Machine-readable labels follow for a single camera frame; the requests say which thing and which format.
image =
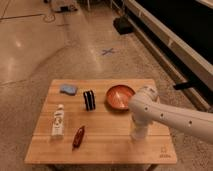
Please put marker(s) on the orange wooden bowl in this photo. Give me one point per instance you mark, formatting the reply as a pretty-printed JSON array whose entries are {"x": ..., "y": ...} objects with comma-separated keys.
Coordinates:
[{"x": 118, "y": 96}]

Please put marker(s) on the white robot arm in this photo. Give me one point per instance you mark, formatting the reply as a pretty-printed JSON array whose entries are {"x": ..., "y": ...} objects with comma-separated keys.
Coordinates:
[{"x": 145, "y": 109}]

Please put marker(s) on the blue sponge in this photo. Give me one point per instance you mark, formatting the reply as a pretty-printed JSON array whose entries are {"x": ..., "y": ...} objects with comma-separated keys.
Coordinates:
[{"x": 68, "y": 89}]

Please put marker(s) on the black object on floor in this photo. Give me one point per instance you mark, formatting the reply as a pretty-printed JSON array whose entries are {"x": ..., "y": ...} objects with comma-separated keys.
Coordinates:
[{"x": 122, "y": 25}]

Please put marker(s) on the wooden folding table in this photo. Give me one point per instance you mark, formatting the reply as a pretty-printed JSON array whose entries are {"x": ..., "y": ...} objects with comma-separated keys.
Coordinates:
[{"x": 107, "y": 132}]

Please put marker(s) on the grey equipment at top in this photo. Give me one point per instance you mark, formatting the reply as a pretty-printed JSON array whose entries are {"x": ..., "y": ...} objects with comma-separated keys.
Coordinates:
[{"x": 63, "y": 5}]

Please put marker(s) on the white tube bottle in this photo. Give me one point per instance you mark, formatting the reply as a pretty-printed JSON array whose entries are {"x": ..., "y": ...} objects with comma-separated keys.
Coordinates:
[{"x": 58, "y": 122}]

